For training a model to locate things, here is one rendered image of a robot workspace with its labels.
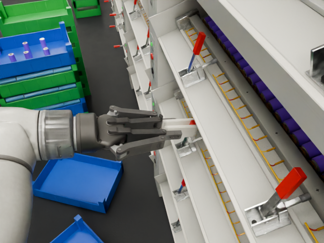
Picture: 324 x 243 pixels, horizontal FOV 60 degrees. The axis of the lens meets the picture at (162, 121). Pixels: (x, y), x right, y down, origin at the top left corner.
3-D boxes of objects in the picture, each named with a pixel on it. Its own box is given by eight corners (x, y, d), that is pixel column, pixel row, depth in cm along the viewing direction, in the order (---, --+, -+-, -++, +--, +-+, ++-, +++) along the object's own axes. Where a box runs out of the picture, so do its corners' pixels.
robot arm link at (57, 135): (43, 171, 50) (78, 168, 52) (36, 135, 44) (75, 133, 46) (46, 134, 57) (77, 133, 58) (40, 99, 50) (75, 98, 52)
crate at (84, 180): (34, 196, 110) (27, 184, 104) (60, 156, 124) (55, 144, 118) (105, 213, 105) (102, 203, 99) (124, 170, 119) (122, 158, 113)
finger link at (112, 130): (108, 126, 52) (108, 131, 51) (167, 126, 54) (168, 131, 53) (107, 140, 55) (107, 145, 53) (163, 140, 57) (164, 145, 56)
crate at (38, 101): (6, 115, 108) (-3, 100, 102) (6, 86, 121) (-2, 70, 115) (84, 97, 115) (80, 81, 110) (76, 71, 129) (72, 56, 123)
